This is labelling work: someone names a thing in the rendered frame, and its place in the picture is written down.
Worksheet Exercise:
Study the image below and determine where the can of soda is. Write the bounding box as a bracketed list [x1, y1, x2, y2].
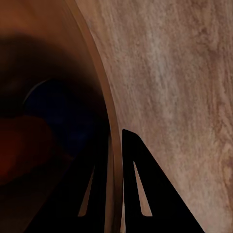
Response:
[0, 116, 55, 186]
[23, 78, 110, 158]

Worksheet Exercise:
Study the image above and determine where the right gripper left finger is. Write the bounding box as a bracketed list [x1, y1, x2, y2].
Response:
[24, 129, 108, 233]

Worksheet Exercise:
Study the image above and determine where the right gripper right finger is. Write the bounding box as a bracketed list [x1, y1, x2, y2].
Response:
[122, 129, 204, 233]

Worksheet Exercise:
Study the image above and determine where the trash can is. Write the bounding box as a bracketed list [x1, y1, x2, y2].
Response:
[0, 0, 124, 233]

